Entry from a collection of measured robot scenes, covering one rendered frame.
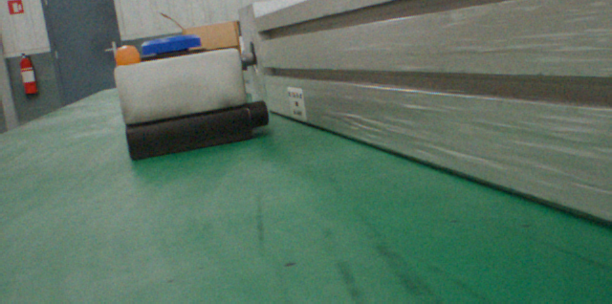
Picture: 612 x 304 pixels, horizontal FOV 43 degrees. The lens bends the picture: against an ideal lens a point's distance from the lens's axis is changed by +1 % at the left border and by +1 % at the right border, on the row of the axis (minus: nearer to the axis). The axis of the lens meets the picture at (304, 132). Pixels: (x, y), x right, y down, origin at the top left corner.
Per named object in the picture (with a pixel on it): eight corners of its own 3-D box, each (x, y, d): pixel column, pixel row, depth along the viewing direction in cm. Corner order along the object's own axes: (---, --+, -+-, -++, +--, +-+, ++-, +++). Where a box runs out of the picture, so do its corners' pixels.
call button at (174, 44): (144, 70, 54) (140, 41, 54) (201, 61, 55) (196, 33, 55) (145, 71, 50) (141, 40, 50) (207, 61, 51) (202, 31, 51)
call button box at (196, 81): (129, 147, 56) (113, 62, 56) (259, 124, 58) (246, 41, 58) (130, 162, 49) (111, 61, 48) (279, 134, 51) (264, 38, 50)
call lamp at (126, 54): (117, 66, 50) (113, 47, 50) (141, 62, 50) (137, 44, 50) (117, 66, 48) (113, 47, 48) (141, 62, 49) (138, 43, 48)
